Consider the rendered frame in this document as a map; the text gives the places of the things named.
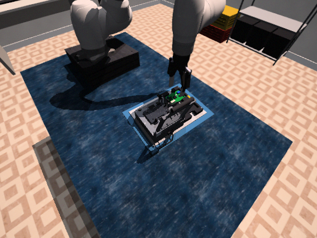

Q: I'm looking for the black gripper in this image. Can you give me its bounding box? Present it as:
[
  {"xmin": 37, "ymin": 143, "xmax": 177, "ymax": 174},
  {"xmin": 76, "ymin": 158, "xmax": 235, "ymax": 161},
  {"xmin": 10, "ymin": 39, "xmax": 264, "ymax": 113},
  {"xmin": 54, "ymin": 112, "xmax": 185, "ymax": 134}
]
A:
[{"xmin": 167, "ymin": 52, "xmax": 192, "ymax": 97}]

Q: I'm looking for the green circuit board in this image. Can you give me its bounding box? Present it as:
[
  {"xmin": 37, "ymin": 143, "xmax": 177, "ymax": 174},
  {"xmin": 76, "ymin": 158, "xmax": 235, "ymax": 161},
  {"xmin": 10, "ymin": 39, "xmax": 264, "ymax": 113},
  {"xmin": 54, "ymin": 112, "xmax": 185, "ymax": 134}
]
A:
[{"xmin": 165, "ymin": 90, "xmax": 185, "ymax": 104}]

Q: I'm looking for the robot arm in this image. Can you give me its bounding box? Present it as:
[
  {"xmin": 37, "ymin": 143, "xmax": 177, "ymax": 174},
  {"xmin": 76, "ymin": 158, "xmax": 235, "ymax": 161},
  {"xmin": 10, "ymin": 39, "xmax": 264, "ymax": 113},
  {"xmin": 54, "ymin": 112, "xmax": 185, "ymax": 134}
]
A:
[{"xmin": 71, "ymin": 0, "xmax": 226, "ymax": 63}]

